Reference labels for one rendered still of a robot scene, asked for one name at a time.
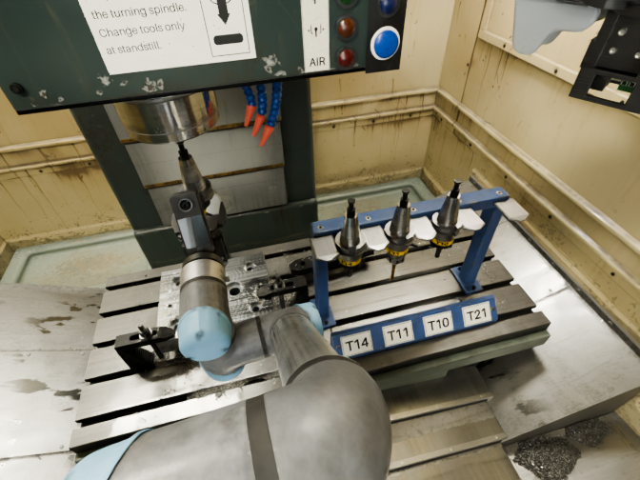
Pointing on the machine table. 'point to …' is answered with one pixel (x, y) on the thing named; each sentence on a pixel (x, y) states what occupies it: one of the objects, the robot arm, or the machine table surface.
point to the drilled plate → (228, 294)
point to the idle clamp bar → (312, 266)
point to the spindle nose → (170, 117)
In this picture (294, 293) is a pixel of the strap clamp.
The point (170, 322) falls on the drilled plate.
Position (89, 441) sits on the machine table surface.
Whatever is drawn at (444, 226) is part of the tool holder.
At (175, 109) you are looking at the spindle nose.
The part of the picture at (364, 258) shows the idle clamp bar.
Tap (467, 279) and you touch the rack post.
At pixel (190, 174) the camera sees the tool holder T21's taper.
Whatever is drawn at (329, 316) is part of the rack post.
